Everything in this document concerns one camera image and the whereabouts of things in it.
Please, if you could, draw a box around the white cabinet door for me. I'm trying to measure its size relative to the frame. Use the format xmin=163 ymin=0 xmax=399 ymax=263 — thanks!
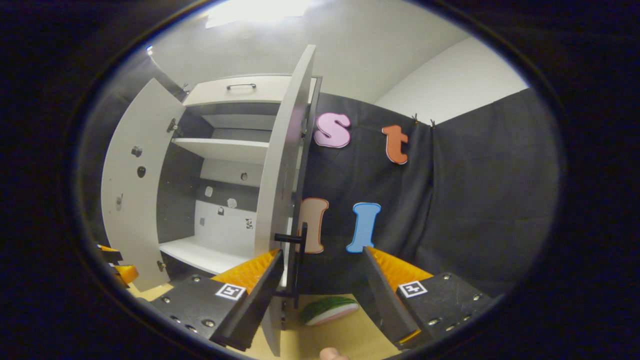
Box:
xmin=100 ymin=77 xmax=187 ymax=292
xmin=253 ymin=44 xmax=318 ymax=357

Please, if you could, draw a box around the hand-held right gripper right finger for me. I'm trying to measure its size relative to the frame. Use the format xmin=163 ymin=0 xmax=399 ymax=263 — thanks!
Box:
xmin=362 ymin=246 xmax=493 ymax=351

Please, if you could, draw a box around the black right door handle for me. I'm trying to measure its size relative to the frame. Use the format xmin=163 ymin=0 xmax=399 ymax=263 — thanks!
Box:
xmin=274 ymin=222 xmax=308 ymax=308

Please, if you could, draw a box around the white cabinet drawer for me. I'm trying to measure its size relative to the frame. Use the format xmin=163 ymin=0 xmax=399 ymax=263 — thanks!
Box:
xmin=182 ymin=75 xmax=317 ymax=107

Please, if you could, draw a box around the white cabinet shelf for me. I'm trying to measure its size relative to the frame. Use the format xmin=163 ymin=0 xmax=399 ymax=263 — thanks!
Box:
xmin=171 ymin=137 xmax=271 ymax=165

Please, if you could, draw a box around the grey and white cabinet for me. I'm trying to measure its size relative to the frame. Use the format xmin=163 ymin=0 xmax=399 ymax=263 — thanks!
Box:
xmin=155 ymin=74 xmax=323 ymax=296

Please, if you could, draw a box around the watermelon slice toy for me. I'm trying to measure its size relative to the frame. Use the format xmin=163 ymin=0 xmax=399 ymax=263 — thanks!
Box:
xmin=300 ymin=296 xmax=360 ymax=327

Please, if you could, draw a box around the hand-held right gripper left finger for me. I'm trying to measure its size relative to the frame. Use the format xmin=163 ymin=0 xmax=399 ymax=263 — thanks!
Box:
xmin=150 ymin=248 xmax=285 ymax=352

